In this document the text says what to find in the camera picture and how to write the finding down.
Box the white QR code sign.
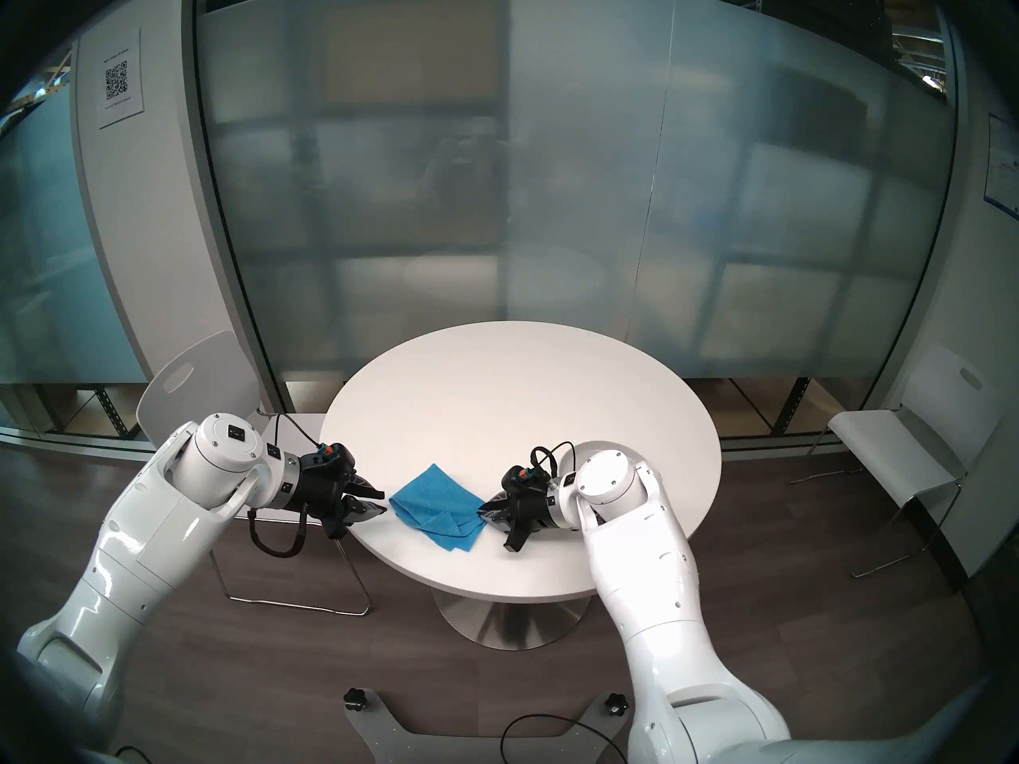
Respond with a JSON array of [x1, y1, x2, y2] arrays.
[[97, 28, 145, 130]]

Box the grey round plate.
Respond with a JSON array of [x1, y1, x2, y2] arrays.
[[558, 441, 660, 520]]

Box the steel table pedestal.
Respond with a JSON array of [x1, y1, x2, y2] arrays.
[[432, 586, 594, 652]]

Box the thin black left wrist cable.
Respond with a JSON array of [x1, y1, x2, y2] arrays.
[[274, 411, 321, 453]]

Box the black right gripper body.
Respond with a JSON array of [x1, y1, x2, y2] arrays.
[[502, 490, 556, 554]]

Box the white plastic chair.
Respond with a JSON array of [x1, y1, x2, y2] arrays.
[[135, 330, 371, 616], [791, 342, 1005, 592]]

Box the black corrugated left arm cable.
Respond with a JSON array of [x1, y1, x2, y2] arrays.
[[248, 506, 310, 559]]

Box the black shelving upright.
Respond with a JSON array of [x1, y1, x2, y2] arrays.
[[92, 383, 135, 439], [782, 376, 814, 439]]

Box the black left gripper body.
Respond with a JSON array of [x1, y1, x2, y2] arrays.
[[297, 450, 357, 542]]

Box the grey metal robot base plate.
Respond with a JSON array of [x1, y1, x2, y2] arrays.
[[344, 691, 630, 764]]

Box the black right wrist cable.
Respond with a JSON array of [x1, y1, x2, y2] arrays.
[[529, 442, 578, 481]]

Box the blue cloth napkin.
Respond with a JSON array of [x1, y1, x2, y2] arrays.
[[389, 463, 488, 553]]

